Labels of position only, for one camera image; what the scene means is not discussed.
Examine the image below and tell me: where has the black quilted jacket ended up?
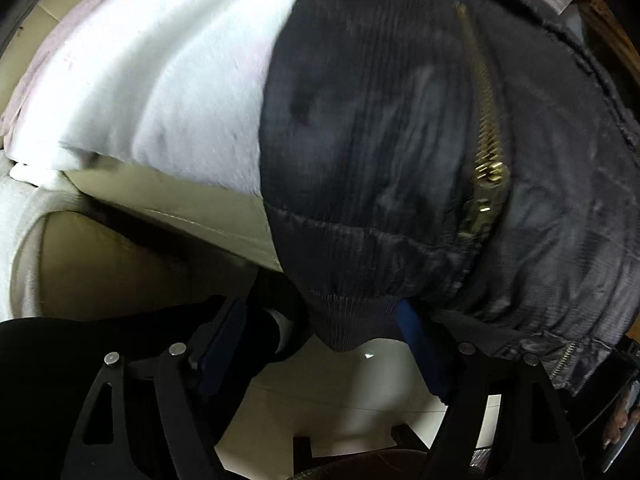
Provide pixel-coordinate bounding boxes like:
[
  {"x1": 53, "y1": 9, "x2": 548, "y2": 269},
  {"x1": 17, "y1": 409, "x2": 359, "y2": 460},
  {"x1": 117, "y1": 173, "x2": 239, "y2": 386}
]
[{"x1": 259, "y1": 0, "x2": 639, "y2": 393}]

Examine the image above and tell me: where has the white fleece bed blanket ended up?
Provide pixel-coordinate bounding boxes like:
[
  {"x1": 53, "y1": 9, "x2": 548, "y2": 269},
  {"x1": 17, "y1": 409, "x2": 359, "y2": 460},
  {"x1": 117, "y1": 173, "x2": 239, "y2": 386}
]
[{"x1": 1, "y1": 0, "x2": 295, "y2": 195}]

